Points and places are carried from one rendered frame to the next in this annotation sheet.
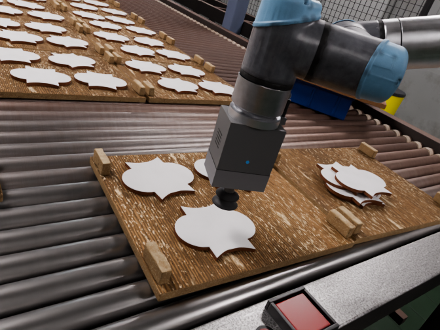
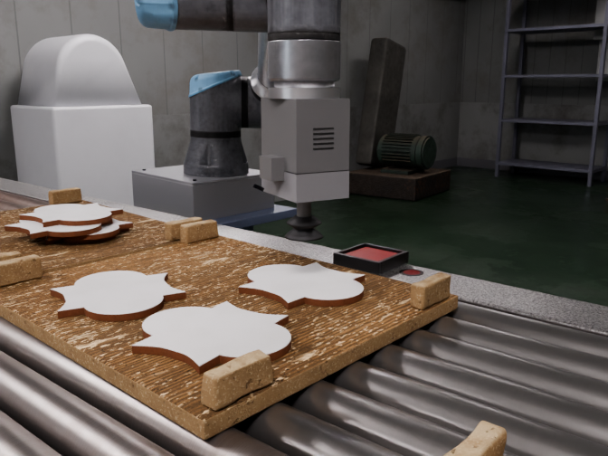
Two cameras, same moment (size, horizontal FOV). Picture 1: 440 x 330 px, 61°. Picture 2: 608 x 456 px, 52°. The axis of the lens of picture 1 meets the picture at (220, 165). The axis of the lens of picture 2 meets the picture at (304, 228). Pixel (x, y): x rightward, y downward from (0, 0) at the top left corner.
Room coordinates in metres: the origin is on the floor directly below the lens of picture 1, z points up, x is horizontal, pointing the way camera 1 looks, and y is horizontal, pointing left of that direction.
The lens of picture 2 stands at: (0.60, 0.63, 1.16)
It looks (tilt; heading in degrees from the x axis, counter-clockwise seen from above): 13 degrees down; 262
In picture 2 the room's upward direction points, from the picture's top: straight up
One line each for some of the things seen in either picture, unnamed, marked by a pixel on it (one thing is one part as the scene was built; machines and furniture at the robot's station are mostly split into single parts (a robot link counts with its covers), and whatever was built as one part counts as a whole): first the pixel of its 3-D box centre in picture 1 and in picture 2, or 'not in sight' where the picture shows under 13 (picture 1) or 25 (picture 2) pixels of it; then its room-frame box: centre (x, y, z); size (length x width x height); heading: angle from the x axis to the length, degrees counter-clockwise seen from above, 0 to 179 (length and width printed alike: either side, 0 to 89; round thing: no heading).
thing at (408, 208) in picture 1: (356, 184); (40, 236); (0.88, -0.35, 0.93); 0.41 x 0.35 x 0.02; 128
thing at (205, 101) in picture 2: not in sight; (218, 99); (0.59, -0.82, 1.12); 0.13 x 0.12 x 0.14; 177
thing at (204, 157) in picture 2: not in sight; (215, 151); (0.60, -0.82, 1.01); 0.15 x 0.15 x 0.10
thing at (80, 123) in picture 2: not in sight; (87, 147); (1.49, -3.83, 0.73); 0.74 x 0.63 x 1.47; 39
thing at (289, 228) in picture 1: (220, 201); (213, 299); (0.61, -0.02, 0.93); 0.41 x 0.35 x 0.02; 129
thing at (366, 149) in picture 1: (367, 150); not in sight; (1.10, -0.42, 0.95); 0.06 x 0.02 x 0.03; 38
